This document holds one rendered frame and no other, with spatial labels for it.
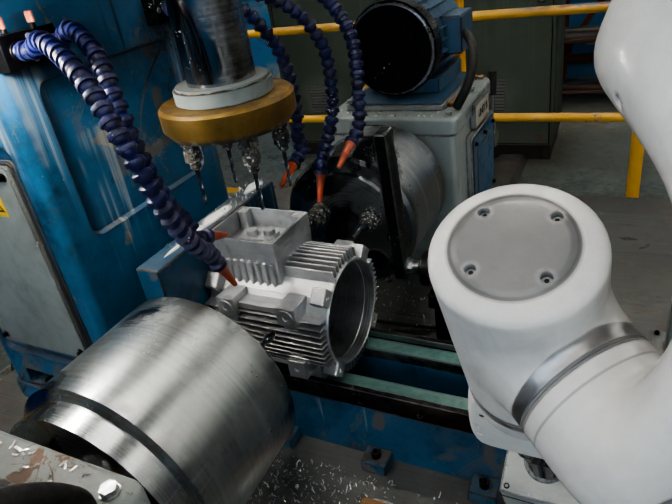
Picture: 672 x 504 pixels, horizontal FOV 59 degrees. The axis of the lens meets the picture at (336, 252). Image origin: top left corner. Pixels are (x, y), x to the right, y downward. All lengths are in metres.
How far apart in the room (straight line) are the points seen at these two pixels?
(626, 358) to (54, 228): 0.73
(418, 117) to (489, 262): 0.92
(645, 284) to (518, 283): 1.06
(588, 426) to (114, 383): 0.45
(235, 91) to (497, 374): 0.54
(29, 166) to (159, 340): 0.31
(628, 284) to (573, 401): 1.04
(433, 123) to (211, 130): 0.55
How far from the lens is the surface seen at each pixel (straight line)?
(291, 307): 0.80
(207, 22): 0.76
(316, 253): 0.85
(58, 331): 1.01
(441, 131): 1.18
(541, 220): 0.30
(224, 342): 0.66
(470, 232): 0.30
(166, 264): 0.84
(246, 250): 0.85
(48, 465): 0.57
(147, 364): 0.63
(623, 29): 0.27
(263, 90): 0.78
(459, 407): 0.85
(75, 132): 0.89
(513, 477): 0.60
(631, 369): 0.30
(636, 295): 1.30
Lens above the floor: 1.52
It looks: 29 degrees down
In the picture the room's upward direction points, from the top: 9 degrees counter-clockwise
